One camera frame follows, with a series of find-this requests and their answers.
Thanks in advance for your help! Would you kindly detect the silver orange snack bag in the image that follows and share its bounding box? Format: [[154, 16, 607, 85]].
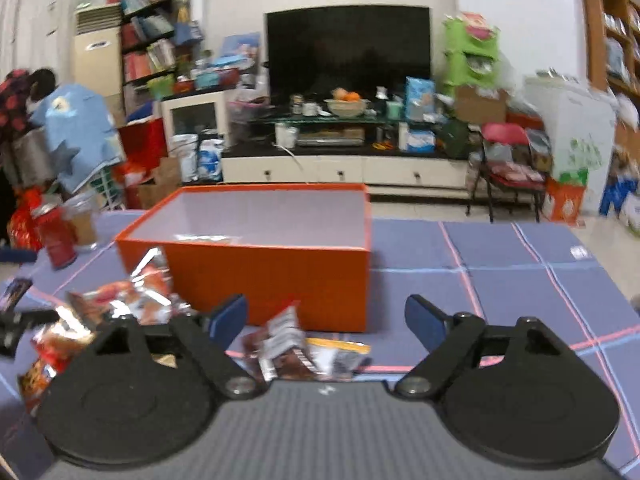
[[67, 247, 194, 328]]

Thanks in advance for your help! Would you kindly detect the orange chips packet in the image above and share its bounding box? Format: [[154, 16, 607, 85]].
[[17, 320, 94, 414]]

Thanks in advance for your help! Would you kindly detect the yellow grey snack packet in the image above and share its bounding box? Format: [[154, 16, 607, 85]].
[[306, 337, 371, 380]]

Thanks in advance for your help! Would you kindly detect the purple plaid tablecloth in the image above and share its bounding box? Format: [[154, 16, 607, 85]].
[[0, 209, 640, 480]]

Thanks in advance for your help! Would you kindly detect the orange storage box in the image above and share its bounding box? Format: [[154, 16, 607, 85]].
[[115, 183, 371, 333]]

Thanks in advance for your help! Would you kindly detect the red folding chair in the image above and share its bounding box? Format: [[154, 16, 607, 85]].
[[465, 122, 547, 222]]

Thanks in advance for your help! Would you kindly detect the clear plastic jar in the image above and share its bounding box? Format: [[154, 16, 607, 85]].
[[63, 191, 99, 250]]

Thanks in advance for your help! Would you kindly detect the red soda can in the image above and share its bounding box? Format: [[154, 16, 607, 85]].
[[32, 203, 77, 270]]

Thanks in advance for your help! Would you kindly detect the black smartphone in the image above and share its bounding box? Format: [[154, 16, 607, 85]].
[[0, 278, 32, 312]]

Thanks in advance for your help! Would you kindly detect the brown cardboard box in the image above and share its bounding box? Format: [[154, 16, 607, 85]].
[[454, 86, 509, 126]]

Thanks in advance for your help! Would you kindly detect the white framed small cabinet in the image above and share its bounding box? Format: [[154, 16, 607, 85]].
[[160, 90, 230, 151]]

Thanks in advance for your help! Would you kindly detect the white chest freezer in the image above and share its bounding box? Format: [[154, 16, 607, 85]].
[[523, 76, 617, 193]]

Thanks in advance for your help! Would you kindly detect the person in plaid shirt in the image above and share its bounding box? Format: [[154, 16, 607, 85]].
[[1, 68, 56, 203]]

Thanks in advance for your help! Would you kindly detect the blue star cloth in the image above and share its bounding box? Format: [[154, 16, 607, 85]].
[[29, 84, 125, 194]]

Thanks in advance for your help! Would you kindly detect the fruit bowl with oranges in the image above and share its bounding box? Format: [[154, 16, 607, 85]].
[[324, 88, 369, 118]]

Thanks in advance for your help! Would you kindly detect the green plastic drawer stack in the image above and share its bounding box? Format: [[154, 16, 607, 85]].
[[444, 12, 500, 96]]

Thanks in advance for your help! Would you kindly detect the black flat television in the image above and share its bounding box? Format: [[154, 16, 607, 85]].
[[265, 4, 432, 106]]

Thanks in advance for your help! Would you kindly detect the black bookshelf with books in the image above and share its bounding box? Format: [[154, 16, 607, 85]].
[[118, 0, 206, 114]]

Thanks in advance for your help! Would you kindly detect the white floor air conditioner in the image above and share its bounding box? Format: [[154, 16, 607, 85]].
[[72, 3, 122, 98]]

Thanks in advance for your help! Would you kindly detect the wooden bookshelf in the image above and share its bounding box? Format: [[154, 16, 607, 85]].
[[581, 0, 640, 106]]

